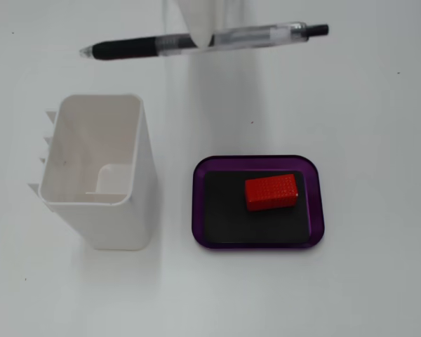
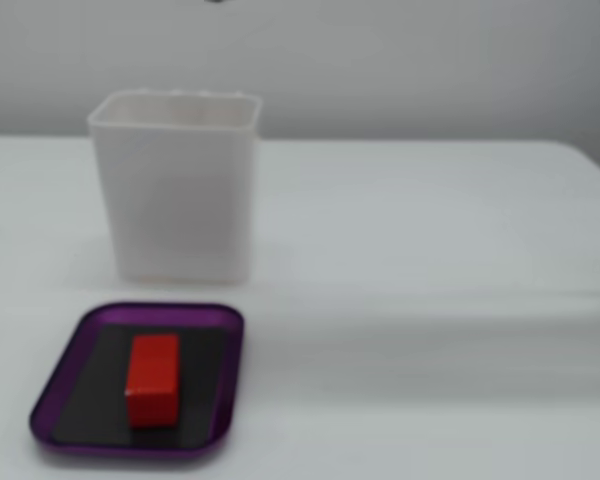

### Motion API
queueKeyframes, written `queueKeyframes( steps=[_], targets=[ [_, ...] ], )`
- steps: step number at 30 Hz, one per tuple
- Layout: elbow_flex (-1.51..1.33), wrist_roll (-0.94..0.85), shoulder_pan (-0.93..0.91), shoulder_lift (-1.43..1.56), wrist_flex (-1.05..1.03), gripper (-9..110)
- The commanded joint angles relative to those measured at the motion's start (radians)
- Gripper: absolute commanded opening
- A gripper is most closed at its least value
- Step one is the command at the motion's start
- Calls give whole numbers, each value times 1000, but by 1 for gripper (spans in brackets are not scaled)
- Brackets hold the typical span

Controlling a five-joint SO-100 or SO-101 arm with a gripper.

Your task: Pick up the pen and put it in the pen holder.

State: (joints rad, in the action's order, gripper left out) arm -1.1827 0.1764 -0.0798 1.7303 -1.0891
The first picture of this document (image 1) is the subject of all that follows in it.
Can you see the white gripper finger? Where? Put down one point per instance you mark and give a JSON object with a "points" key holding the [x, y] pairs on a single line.
{"points": [[198, 21]]}

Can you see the white plastic pen holder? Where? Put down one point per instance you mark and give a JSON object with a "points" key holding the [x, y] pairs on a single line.
{"points": [[126, 224]]}

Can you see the red studded block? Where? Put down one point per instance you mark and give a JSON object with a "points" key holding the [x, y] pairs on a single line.
{"points": [[270, 193]]}

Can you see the purple metal tray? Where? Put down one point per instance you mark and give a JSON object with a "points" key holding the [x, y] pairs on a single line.
{"points": [[200, 196]]}

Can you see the black tray liner mat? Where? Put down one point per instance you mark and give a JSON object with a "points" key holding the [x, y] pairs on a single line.
{"points": [[231, 221]]}

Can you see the clear black gel pen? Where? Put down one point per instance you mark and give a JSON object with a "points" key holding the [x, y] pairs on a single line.
{"points": [[126, 47]]}

